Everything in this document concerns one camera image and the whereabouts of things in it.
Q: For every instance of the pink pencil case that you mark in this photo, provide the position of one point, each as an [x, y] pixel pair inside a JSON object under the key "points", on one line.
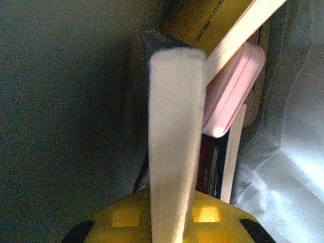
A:
{"points": [[233, 88]]}

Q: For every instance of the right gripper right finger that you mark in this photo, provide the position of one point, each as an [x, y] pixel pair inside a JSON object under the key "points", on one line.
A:
{"points": [[217, 222]]}

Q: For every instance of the navy blue backpack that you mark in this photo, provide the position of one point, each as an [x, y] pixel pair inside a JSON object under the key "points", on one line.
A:
{"points": [[63, 101]]}

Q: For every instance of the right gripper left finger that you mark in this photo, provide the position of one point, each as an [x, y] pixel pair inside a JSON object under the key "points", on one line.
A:
{"points": [[116, 220]]}

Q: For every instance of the plain navy book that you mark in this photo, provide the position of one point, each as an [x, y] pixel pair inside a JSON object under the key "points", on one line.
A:
{"points": [[174, 126]]}

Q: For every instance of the yellow book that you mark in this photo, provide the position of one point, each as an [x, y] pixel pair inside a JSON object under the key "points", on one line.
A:
{"points": [[192, 20]]}

